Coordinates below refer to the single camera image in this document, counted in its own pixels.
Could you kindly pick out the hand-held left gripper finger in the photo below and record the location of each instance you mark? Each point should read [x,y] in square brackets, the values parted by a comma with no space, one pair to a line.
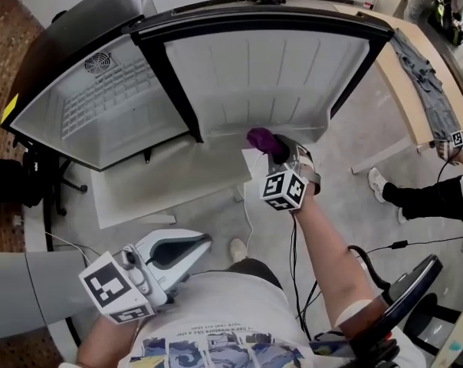
[189,261]
[178,233]

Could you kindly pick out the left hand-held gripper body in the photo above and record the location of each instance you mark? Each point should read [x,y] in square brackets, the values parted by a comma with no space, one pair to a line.
[109,286]

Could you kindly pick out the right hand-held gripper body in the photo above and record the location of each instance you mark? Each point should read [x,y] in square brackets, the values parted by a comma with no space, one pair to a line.
[283,190]

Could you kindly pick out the purple cleaning cloth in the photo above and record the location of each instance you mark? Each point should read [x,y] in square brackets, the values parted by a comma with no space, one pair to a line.
[262,138]

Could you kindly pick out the black mini fridge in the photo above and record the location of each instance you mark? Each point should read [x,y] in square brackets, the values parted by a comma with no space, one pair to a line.
[82,25]

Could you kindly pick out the person's right forearm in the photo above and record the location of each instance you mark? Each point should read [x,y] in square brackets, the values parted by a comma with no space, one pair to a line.
[327,259]

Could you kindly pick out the person's left forearm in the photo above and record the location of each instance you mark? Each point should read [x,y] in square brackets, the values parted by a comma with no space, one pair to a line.
[105,339]

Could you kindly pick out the person's right hand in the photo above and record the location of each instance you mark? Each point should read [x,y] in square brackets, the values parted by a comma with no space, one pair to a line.
[312,184]

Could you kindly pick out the white rectangular table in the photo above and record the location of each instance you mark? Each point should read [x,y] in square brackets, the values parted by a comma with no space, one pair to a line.
[170,182]

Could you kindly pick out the person's white printed t-shirt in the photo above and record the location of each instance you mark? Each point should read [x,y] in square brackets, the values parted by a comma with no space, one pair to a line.
[231,301]

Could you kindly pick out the person's black shorts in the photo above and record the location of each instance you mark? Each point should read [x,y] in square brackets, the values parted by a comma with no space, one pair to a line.
[256,268]

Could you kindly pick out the black armrest office chair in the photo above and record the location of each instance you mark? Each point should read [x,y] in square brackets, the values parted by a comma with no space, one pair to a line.
[24,178]

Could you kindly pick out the dark folded cloth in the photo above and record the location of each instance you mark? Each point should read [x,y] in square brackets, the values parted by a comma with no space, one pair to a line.
[434,98]

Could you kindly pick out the black slatted chair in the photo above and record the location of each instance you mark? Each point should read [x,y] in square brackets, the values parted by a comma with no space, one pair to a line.
[427,320]

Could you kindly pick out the round light wooden table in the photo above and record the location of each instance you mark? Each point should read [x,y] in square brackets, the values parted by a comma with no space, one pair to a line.
[457,343]

